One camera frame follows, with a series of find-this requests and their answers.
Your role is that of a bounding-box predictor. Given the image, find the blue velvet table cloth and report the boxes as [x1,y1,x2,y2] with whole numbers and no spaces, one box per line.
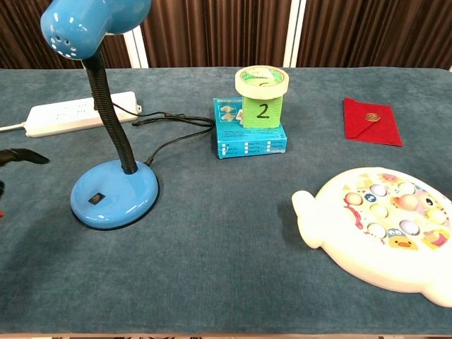
[0,66,452,335]

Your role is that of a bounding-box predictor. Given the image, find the red envelope with gold seal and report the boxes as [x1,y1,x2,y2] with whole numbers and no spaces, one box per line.
[343,97,404,148]

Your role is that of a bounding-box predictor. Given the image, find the green numbered foam cube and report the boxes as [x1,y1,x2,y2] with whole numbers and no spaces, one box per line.
[242,94,283,129]

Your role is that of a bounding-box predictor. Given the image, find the white power strip cable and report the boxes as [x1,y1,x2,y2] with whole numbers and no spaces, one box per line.
[0,121,28,133]

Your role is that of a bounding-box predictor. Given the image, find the white frame pole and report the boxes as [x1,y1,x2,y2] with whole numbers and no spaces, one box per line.
[122,25,150,69]
[282,0,307,69]

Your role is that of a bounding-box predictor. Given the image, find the blue gooseneck desk lamp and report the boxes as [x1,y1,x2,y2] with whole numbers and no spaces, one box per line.
[40,0,160,231]

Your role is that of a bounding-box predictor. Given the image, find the brown pleated curtain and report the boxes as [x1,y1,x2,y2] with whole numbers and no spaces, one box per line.
[0,0,452,70]

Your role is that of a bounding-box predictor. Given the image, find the blue cardboard box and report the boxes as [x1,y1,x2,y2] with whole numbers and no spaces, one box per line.
[213,97,288,160]

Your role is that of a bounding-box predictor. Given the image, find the black power cord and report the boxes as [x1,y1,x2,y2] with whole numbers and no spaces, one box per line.
[131,111,216,167]

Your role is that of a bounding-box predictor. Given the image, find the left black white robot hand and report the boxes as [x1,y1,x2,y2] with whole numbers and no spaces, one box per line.
[0,148,50,220]

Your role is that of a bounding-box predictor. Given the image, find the white power strip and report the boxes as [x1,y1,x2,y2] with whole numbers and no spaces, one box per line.
[25,90,142,138]

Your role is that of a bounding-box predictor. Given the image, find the white fish-shaped toy game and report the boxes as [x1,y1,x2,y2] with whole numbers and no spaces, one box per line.
[291,166,452,307]

